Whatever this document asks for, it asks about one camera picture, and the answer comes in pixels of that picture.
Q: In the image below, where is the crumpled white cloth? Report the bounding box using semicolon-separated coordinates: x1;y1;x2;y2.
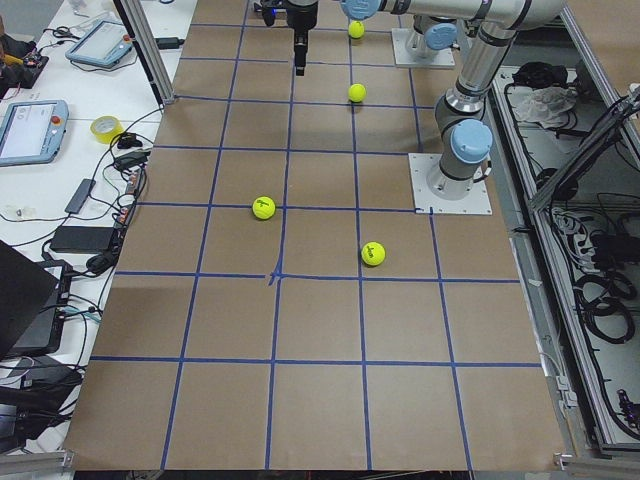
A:
514;86;578;129

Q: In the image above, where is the blue teach pendant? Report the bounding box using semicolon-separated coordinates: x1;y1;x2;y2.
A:
1;100;69;167
65;20;133;69

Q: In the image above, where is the black flat box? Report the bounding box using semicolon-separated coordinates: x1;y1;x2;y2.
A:
50;226;115;253

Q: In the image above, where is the yellow tennis ball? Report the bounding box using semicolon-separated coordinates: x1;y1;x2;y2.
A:
348;83;367;103
252;196;276;220
360;241;386;267
348;20;365;39

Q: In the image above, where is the aluminium frame post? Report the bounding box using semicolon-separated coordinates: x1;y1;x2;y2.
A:
113;0;175;106

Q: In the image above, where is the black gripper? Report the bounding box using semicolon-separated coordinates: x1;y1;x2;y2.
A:
285;0;318;76

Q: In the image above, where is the black laptop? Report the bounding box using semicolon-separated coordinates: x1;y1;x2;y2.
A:
1;243;71;359

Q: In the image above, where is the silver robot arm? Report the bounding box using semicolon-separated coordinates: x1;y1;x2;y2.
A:
287;10;458;76
340;1;566;201

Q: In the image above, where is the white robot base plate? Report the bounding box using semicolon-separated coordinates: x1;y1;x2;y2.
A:
408;153;492;215
391;24;457;69

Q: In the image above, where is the yellow tape roll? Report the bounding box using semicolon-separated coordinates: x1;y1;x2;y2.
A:
90;115;124;144

